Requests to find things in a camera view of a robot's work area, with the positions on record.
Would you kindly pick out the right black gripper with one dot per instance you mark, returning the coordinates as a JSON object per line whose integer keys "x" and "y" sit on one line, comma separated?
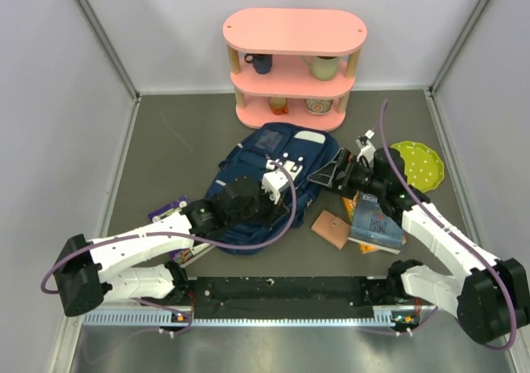
{"x": 342, "y": 161}

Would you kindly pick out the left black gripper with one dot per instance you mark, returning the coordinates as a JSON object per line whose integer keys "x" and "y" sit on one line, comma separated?
{"x": 275, "y": 211}

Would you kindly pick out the orange treehouse book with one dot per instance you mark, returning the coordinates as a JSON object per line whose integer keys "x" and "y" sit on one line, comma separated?
{"x": 351, "y": 207}

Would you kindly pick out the navy blue backpack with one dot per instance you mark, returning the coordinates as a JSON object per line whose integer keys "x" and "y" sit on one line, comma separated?
{"x": 276, "y": 141}

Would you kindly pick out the dark blue 1984 book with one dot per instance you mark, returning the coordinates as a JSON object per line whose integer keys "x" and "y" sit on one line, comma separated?
{"x": 371, "y": 227}

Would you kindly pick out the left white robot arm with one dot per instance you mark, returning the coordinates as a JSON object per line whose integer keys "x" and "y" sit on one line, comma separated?
{"x": 88, "y": 273}

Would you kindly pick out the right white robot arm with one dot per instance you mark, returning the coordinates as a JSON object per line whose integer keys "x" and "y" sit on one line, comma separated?
{"x": 487, "y": 296}

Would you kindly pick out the tan leather wallet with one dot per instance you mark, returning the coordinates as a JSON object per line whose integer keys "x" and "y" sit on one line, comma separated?
{"x": 332, "y": 229}

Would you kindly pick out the patterned ceramic bowl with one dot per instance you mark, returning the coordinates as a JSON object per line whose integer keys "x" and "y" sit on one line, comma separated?
{"x": 318, "y": 106}

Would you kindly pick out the purple book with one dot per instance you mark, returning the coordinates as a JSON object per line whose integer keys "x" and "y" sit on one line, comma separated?
{"x": 183, "y": 257}

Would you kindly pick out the orange cup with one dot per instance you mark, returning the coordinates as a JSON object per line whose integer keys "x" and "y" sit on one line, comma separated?
{"x": 278, "y": 105}

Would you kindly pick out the green polka dot plate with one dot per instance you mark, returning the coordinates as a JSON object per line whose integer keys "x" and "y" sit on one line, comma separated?
{"x": 424, "y": 168}

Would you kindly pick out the pale green mug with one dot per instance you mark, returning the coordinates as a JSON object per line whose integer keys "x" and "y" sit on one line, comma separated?
{"x": 323, "y": 68}

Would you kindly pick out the pink three-tier shelf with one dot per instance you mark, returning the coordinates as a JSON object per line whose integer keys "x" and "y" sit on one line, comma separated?
{"x": 288, "y": 34}

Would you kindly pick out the dark blue mug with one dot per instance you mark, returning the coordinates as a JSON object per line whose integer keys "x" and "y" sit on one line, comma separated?
{"x": 262, "y": 63}

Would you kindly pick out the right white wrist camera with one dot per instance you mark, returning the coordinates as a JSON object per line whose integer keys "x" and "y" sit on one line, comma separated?
{"x": 366, "y": 147}

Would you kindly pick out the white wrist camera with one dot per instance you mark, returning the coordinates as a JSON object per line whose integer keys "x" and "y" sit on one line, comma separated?
{"x": 366, "y": 147}
{"x": 275, "y": 178}

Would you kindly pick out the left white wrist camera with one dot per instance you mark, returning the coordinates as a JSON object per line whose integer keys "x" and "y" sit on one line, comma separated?
{"x": 275, "y": 178}

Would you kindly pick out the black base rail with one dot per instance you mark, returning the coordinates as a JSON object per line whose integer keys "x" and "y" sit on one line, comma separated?
{"x": 286, "y": 297}

